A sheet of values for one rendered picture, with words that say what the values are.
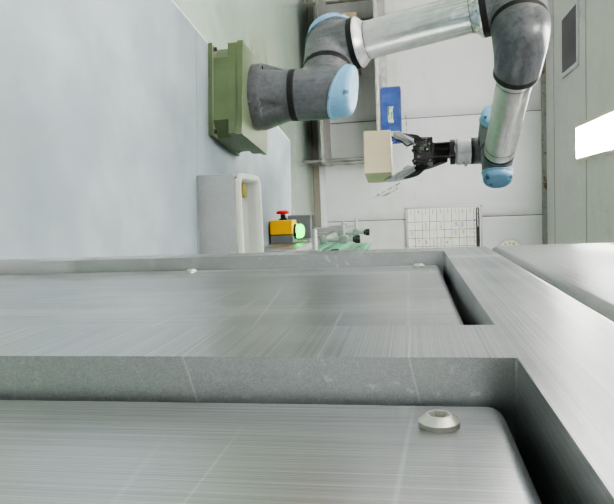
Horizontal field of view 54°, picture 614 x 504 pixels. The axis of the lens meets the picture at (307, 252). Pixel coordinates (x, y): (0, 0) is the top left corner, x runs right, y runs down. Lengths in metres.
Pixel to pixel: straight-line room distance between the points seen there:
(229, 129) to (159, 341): 1.15
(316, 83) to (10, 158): 0.79
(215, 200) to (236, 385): 1.07
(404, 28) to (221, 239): 0.61
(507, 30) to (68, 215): 0.91
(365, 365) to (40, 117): 0.67
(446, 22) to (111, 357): 1.28
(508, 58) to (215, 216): 0.67
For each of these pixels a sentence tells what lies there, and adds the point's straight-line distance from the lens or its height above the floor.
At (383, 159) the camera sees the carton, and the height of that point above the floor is 1.10.
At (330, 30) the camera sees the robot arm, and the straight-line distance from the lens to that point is 1.46.
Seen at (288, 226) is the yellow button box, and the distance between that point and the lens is 1.79.
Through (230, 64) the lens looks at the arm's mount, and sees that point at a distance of 1.36.
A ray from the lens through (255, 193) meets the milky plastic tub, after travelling 1.37.
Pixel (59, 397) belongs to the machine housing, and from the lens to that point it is 0.19.
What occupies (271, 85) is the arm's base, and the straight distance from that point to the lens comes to 1.37.
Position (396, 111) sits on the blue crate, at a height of 1.05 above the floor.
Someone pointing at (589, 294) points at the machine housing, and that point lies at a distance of 0.26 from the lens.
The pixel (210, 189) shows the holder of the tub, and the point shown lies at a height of 0.78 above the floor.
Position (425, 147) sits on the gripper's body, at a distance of 1.74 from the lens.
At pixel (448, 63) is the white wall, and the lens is 7.53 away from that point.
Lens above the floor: 1.18
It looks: 10 degrees down
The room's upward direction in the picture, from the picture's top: 88 degrees clockwise
